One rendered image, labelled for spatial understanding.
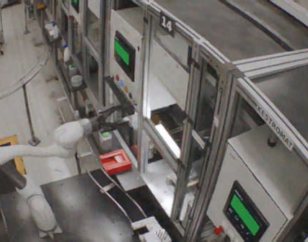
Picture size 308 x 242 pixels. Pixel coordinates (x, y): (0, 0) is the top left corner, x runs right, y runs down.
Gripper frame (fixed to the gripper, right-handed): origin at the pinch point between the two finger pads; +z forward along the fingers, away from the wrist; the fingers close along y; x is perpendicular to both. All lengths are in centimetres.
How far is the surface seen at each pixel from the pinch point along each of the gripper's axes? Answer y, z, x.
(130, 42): 38.3, 5.9, 3.5
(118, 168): -41.7, -2.0, 4.9
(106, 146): -37.8, -0.3, 22.7
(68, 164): -126, -1, 114
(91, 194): -68, -19, 17
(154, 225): -54, -4, -37
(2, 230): -134, -105, 66
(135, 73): 22.7, 5.8, -1.4
